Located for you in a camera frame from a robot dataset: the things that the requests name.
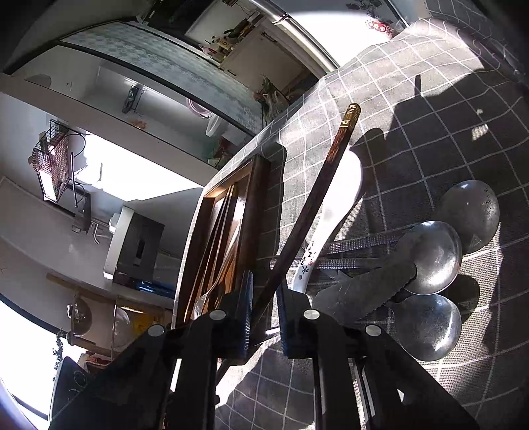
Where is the dark wooden chopstick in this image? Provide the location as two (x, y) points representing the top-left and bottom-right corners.
(251, 103), (361, 326)

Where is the white ceramic spoon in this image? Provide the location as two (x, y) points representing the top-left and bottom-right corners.
(289, 150), (363, 293)

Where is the white kitchen cabinet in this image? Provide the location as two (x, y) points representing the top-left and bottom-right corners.
(185, 0), (315, 83)

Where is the brown wooden utensil tray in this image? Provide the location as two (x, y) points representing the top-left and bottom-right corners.
(171, 155), (270, 328)

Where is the white and black box appliance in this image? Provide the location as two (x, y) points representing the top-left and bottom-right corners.
(103, 206), (164, 287)

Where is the white toilet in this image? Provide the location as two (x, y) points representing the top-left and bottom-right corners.
(185, 99), (229, 137)

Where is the grey checked tablecloth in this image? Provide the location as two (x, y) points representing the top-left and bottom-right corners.
(218, 1), (528, 429)

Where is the black wire wall rack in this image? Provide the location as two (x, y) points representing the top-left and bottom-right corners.
(28, 119), (92, 233)

